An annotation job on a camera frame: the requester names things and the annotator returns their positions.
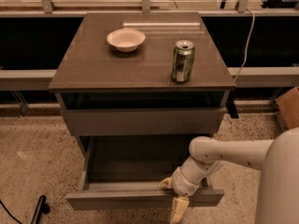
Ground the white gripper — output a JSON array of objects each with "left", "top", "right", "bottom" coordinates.
[{"left": 157, "top": 167, "right": 199, "bottom": 224}]

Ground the grey drawer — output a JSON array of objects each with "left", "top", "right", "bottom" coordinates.
[
  {"left": 64, "top": 134, "right": 225, "bottom": 211},
  {"left": 63, "top": 108, "right": 226, "bottom": 136}
]

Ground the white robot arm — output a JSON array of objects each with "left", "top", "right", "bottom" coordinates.
[{"left": 158, "top": 128, "right": 299, "bottom": 224}]

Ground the grey top drawer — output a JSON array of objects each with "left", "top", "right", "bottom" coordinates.
[{"left": 63, "top": 108, "right": 226, "bottom": 136}]

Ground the grey three-drawer cabinet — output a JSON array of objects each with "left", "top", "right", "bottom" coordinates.
[{"left": 48, "top": 11, "right": 237, "bottom": 191}]

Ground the black floor object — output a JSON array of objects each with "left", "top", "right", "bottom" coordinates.
[{"left": 31, "top": 195, "right": 50, "bottom": 224}]

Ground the green soda can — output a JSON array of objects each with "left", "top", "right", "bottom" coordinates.
[{"left": 171, "top": 40, "right": 195, "bottom": 83}]

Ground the cardboard box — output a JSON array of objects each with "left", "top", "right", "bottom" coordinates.
[{"left": 276, "top": 87, "right": 299, "bottom": 129}]

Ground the white paper bowl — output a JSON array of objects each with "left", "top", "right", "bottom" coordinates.
[{"left": 107, "top": 28, "right": 146, "bottom": 52}]

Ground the white cable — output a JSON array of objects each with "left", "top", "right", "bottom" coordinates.
[{"left": 233, "top": 7, "right": 256, "bottom": 82}]

